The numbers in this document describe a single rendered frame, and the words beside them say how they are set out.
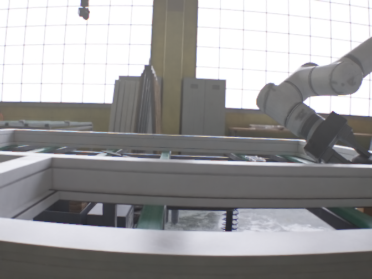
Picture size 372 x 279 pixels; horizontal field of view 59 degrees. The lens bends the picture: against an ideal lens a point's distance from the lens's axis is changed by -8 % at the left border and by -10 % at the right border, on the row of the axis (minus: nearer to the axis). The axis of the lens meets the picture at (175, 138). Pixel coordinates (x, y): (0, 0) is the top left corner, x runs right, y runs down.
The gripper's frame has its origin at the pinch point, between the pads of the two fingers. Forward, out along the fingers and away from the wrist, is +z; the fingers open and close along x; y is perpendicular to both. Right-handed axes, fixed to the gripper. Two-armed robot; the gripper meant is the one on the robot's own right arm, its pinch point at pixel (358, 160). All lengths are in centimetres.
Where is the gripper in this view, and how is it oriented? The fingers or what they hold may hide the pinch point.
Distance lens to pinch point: 94.9
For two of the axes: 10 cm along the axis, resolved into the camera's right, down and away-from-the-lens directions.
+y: -4.5, -3.5, -8.2
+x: 6.5, -7.6, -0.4
